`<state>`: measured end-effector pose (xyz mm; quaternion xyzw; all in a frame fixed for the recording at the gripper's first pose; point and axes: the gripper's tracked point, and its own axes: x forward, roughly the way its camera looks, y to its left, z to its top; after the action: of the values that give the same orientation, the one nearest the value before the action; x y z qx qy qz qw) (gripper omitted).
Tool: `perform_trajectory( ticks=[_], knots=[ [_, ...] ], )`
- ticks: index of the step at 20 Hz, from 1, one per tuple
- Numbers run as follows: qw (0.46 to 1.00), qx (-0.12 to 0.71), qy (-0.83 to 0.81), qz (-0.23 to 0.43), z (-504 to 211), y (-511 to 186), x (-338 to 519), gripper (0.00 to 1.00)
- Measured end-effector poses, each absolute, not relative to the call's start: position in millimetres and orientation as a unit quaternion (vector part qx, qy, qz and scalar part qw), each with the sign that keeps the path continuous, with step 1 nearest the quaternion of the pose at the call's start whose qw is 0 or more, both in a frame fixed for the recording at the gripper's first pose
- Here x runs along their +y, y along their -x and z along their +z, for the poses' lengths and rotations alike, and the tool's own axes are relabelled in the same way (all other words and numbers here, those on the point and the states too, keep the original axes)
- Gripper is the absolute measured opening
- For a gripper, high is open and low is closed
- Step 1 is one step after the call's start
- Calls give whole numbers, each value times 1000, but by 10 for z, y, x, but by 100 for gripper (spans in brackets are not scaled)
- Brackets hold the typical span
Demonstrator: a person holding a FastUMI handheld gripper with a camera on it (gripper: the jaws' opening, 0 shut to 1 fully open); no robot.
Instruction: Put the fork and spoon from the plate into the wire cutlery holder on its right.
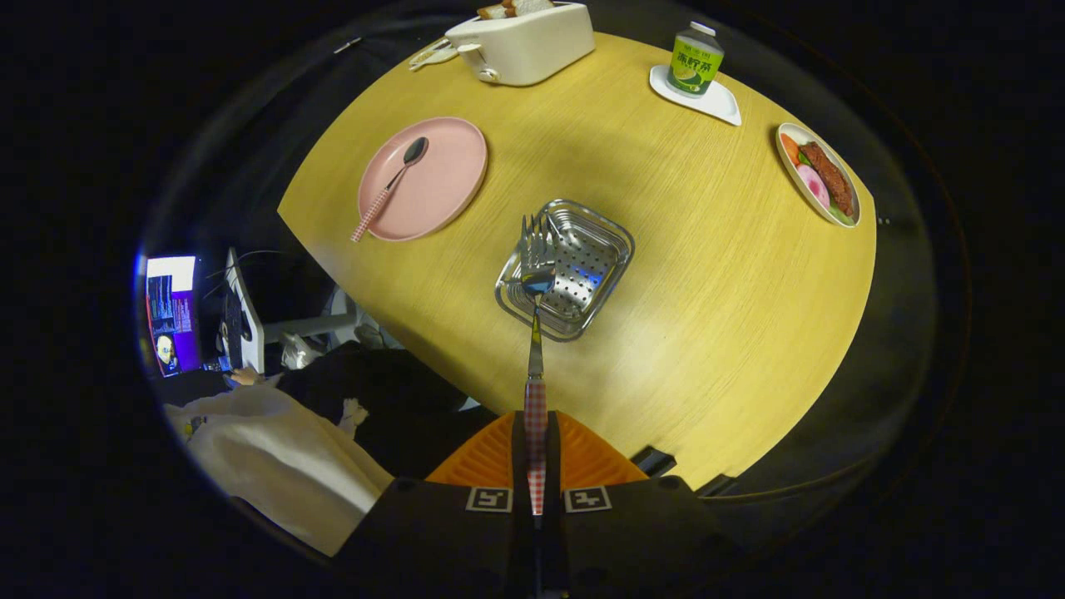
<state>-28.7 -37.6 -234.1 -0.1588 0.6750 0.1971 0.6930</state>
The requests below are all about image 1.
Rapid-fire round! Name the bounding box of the white divided seasoning dish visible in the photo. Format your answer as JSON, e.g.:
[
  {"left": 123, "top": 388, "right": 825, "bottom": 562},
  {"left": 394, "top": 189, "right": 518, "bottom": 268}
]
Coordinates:
[{"left": 408, "top": 37, "right": 460, "bottom": 72}]

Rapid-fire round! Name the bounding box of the white plate with food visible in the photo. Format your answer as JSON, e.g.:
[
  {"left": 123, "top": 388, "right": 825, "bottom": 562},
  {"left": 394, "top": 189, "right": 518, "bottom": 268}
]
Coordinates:
[{"left": 775, "top": 122, "right": 862, "bottom": 229}]

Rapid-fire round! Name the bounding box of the white toaster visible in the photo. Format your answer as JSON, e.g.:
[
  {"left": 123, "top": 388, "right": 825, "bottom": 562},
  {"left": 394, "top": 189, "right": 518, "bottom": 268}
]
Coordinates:
[{"left": 445, "top": 2, "right": 597, "bottom": 87}]

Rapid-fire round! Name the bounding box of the fork with checkered handle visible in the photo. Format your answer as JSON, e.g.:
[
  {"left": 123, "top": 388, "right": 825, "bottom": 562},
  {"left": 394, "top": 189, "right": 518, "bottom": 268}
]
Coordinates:
[{"left": 518, "top": 214, "right": 560, "bottom": 518}]

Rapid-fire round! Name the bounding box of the spoon with checkered handle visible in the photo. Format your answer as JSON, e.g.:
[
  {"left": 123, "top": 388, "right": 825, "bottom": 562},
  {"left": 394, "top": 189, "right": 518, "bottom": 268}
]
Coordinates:
[{"left": 350, "top": 136, "right": 430, "bottom": 244}]

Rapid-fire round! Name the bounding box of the metal wire basket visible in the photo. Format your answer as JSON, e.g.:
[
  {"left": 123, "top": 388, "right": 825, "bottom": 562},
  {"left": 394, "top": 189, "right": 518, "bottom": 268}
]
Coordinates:
[{"left": 495, "top": 198, "right": 636, "bottom": 342}]

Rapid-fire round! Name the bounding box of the pink round plate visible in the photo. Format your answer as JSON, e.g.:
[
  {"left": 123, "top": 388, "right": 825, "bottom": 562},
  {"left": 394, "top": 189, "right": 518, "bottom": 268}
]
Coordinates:
[{"left": 358, "top": 116, "right": 489, "bottom": 243}]

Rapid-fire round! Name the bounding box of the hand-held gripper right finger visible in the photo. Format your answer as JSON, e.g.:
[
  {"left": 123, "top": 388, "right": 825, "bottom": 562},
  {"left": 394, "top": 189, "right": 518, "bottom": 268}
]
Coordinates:
[{"left": 545, "top": 410, "right": 746, "bottom": 599}]

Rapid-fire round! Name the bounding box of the green label drink bottle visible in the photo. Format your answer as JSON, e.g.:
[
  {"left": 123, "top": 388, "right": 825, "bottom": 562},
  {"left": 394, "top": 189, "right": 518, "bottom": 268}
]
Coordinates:
[{"left": 666, "top": 22, "right": 726, "bottom": 99}]

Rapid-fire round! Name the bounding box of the white garment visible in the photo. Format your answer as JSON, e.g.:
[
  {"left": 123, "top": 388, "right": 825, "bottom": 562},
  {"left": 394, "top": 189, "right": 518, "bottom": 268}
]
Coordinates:
[{"left": 163, "top": 384, "right": 396, "bottom": 557}]

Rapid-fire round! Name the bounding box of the lit computer monitor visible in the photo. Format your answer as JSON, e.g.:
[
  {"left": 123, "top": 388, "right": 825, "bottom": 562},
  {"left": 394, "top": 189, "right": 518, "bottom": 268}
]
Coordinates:
[{"left": 146, "top": 255, "right": 202, "bottom": 379}]

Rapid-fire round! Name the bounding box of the white monitor back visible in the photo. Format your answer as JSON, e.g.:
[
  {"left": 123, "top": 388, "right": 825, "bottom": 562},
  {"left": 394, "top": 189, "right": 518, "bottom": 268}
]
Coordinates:
[{"left": 223, "top": 247, "right": 359, "bottom": 375}]

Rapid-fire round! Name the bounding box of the brown meat piece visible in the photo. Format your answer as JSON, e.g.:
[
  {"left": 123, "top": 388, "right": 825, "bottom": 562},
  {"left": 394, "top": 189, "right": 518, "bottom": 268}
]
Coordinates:
[{"left": 799, "top": 141, "right": 856, "bottom": 215}]

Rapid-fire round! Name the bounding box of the white square coaster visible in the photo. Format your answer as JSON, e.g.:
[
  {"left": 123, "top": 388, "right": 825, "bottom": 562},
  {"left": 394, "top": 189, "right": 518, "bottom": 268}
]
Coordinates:
[{"left": 649, "top": 64, "right": 743, "bottom": 127}]

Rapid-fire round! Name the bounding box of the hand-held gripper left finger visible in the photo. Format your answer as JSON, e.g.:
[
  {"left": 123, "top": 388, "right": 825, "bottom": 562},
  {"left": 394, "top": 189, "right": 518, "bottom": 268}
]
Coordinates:
[{"left": 333, "top": 410, "right": 533, "bottom": 599}]

